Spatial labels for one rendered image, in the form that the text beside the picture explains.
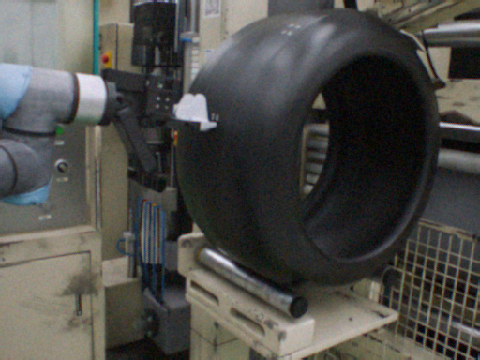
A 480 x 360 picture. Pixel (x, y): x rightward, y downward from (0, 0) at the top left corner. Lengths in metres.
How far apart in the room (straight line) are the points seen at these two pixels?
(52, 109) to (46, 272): 0.75
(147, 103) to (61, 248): 0.72
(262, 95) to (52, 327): 0.93
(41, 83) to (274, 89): 0.36
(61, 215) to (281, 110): 0.80
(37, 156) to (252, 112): 0.34
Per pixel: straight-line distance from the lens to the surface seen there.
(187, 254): 1.20
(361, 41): 0.93
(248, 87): 0.83
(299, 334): 1.00
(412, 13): 1.32
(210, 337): 1.39
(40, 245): 1.38
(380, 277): 1.16
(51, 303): 1.44
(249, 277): 1.05
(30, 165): 0.71
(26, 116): 0.71
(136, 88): 0.78
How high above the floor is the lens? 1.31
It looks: 11 degrees down
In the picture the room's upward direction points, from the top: 3 degrees clockwise
